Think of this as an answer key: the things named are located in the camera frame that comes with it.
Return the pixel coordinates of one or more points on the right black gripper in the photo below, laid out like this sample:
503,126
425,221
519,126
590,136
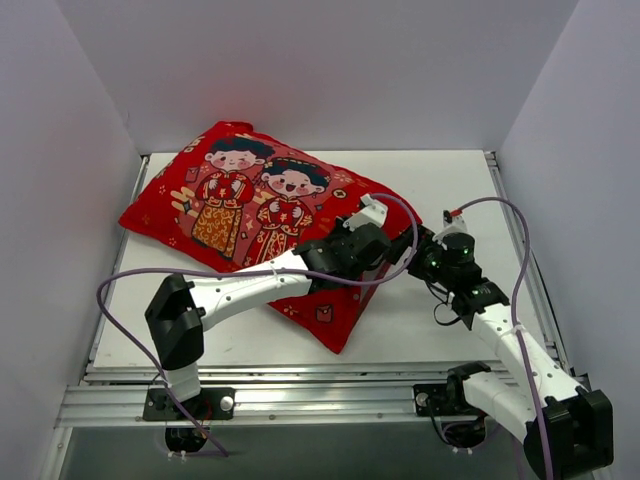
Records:
417,245

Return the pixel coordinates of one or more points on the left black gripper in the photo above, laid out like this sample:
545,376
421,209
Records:
382,245

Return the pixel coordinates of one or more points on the red printed pillowcase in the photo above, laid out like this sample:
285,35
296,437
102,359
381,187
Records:
234,198

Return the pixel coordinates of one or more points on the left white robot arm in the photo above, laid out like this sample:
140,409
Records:
183,310

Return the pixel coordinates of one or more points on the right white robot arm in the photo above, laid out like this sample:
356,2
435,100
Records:
565,429

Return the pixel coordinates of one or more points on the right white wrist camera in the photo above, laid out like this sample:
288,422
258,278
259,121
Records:
453,222

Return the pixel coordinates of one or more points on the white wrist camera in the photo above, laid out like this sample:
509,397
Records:
453,222
372,211

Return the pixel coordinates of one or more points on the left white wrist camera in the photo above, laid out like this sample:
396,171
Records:
372,211

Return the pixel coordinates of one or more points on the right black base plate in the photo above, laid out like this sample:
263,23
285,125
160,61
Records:
431,399

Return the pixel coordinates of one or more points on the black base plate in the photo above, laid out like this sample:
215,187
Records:
431,399
212,403

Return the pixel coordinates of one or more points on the aluminium front rail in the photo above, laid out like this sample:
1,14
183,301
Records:
324,394

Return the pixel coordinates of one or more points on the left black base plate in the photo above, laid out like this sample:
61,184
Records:
212,403

